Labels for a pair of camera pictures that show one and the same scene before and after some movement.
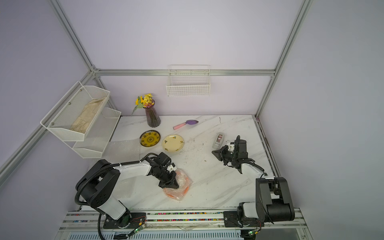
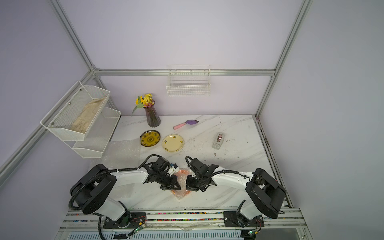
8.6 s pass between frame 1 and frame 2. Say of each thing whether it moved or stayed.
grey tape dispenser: stayed
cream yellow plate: stayed
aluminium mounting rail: stayed
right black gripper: moved
